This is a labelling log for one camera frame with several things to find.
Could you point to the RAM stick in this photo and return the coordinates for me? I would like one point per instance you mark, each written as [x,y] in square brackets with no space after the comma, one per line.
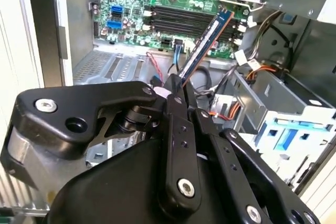
[207,37]

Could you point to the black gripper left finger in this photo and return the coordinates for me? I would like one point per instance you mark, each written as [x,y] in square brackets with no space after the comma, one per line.
[78,98]

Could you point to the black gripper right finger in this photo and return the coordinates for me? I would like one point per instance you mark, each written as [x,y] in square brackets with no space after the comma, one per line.
[228,158]

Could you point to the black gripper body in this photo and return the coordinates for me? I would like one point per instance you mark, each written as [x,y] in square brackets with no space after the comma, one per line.
[118,187]

